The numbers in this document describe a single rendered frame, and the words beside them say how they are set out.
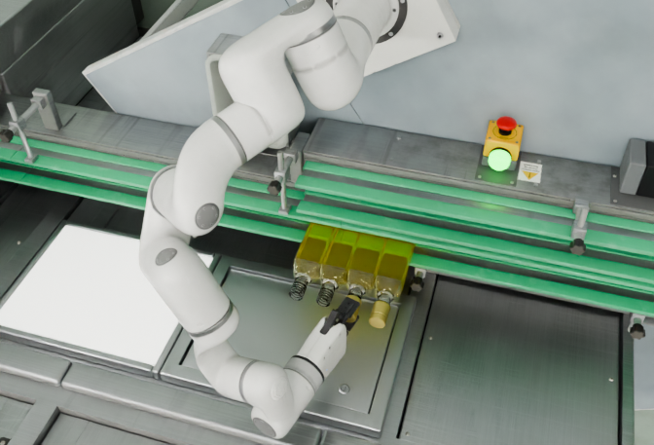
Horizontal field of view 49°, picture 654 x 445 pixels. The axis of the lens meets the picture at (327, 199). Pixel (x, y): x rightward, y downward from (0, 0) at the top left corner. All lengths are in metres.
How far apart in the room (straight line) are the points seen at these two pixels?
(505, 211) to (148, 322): 0.80
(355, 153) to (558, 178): 0.42
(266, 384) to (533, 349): 0.66
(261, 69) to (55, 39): 1.24
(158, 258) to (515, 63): 0.78
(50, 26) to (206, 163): 1.23
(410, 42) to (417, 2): 0.08
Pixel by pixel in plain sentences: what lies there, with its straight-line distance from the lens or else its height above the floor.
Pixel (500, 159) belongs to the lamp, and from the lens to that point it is 1.49.
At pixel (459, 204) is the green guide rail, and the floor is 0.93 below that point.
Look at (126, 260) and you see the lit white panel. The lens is 1.78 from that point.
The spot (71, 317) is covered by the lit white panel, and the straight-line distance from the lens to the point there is 1.70.
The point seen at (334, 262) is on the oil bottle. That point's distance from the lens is 1.50.
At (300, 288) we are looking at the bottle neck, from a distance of 1.48.
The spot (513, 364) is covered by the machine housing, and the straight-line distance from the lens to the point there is 1.61.
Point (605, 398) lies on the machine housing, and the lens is 1.62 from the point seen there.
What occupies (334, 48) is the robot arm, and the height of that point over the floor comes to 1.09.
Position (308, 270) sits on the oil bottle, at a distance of 1.49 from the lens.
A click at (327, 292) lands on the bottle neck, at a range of 1.47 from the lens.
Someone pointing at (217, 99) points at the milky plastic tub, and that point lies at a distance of 1.62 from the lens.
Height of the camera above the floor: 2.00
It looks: 43 degrees down
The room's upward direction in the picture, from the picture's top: 157 degrees counter-clockwise
